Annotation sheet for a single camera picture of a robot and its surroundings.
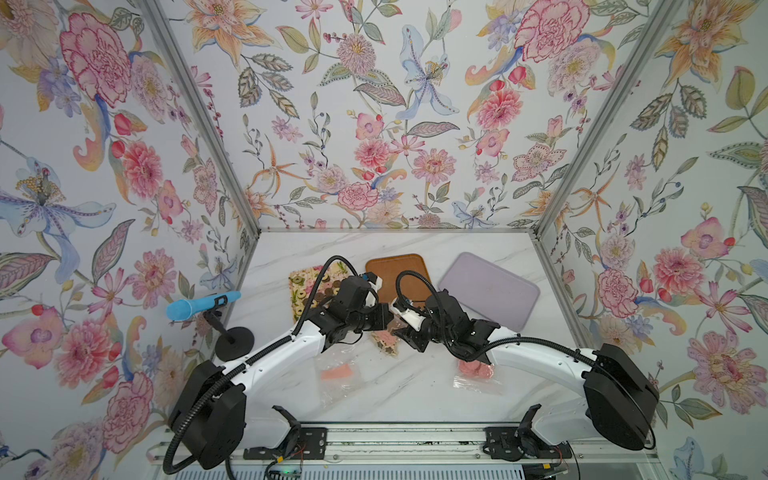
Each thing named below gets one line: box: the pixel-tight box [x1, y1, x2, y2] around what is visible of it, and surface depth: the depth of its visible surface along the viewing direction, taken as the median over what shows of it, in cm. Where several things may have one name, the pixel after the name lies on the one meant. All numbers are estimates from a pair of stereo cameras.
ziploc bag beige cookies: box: [370, 317, 408, 357], surface depth 88 cm
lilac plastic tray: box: [438, 252, 541, 332], surface depth 106 cm
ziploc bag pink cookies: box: [452, 360, 504, 395], surface depth 83 cm
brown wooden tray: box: [366, 254, 431, 304], surface depth 112 cm
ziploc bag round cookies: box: [315, 354, 363, 408], surface depth 87 cm
